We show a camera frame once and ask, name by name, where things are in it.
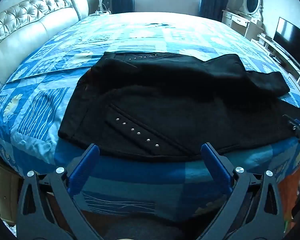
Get white oval vanity mirror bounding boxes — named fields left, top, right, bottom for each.
left=242, top=0, right=263, bottom=20

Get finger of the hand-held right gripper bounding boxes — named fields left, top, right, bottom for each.
left=282, top=114, right=300, bottom=150

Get black studded pants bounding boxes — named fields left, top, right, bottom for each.
left=58, top=51, right=290, bottom=162

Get blue patterned bedsheet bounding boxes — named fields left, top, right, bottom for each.
left=0, top=12, right=300, bottom=220

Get small white fan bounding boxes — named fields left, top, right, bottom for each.
left=99, top=0, right=112, bottom=14

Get cream tufted leather headboard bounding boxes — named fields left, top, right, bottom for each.
left=0, top=0, right=90, bottom=98

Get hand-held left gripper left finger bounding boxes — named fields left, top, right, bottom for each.
left=16, top=143, right=103, bottom=240

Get white television stand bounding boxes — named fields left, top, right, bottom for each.
left=257, top=33, right=300, bottom=98

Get beige bed base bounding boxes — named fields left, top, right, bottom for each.
left=0, top=152, right=24, bottom=230

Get white dressing table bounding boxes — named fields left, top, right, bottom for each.
left=222, top=9, right=263, bottom=42

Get black flat television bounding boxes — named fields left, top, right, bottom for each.
left=273, top=17, right=300, bottom=77

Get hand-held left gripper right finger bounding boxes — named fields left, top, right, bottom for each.
left=195, top=142, right=285, bottom=240

